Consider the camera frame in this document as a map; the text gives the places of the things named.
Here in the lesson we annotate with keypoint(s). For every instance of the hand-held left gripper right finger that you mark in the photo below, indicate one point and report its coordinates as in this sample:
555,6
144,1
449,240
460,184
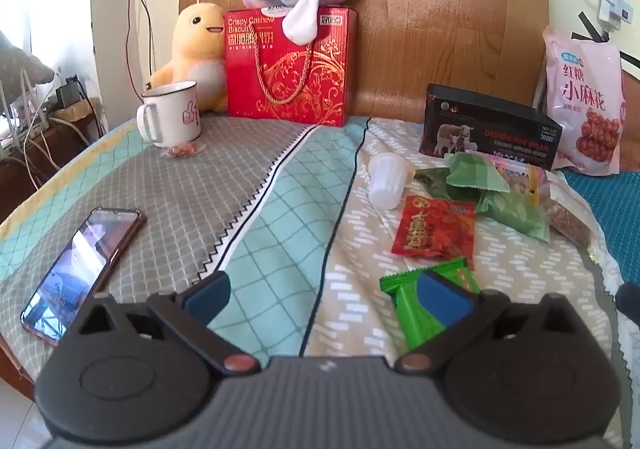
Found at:
440,294

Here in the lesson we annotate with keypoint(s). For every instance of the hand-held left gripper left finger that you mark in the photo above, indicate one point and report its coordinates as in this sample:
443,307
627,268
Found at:
210,296

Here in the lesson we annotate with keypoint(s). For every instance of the bright green snack packet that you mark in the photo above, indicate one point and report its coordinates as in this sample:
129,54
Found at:
410,309

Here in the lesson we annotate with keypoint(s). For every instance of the red snack packet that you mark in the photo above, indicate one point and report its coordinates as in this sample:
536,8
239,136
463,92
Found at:
435,229

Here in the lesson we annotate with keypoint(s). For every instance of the pale green snack packet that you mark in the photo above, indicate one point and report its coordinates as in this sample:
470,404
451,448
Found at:
475,174
515,216

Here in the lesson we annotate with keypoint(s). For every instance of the clear grain snack packet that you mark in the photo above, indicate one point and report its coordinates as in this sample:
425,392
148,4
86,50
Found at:
565,214
520,179

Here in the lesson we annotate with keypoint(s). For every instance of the dark green snack packet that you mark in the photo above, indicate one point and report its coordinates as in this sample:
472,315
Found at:
431,180

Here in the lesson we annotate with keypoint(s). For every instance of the black sheep print box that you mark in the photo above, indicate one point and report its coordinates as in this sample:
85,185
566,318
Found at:
500,134

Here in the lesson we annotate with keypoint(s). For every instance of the teal patterned mat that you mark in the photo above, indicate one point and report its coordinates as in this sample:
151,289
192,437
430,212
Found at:
615,209

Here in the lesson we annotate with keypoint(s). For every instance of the patterned bed sheet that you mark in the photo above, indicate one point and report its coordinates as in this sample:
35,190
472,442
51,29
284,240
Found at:
225,189

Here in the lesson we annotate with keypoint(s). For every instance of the white plastic cup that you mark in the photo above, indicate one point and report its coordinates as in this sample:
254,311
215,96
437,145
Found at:
386,179

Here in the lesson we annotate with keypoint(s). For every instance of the smartphone with red case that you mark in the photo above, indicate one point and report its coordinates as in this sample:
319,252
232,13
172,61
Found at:
75,269

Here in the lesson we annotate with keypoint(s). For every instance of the small wrapped candy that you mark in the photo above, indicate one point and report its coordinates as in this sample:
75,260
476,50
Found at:
180,151

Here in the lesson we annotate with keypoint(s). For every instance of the white enamel mug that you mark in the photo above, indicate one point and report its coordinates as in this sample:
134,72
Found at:
175,114

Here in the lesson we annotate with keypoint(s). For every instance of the pink snack bag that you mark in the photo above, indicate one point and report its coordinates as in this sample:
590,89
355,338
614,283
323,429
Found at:
585,94

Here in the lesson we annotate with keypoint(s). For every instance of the wooden bedside cabinet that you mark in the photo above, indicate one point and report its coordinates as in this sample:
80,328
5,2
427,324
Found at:
30,174

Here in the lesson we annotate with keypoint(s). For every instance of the black tape strip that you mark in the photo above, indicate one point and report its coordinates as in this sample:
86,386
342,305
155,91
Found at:
629,60
594,26

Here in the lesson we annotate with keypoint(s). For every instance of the black power adapter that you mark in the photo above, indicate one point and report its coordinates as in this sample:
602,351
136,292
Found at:
67,95

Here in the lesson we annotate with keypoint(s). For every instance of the yellow duck plush toy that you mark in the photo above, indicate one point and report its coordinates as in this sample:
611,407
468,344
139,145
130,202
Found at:
195,39

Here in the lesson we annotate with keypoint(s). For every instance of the wood grain board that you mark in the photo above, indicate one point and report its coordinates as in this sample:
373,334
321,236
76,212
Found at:
425,29

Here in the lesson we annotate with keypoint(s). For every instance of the grey patterned pillow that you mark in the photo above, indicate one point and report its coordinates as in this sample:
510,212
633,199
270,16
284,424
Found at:
20,60

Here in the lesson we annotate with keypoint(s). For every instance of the white switch adapter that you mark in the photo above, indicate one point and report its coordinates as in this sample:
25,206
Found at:
620,12

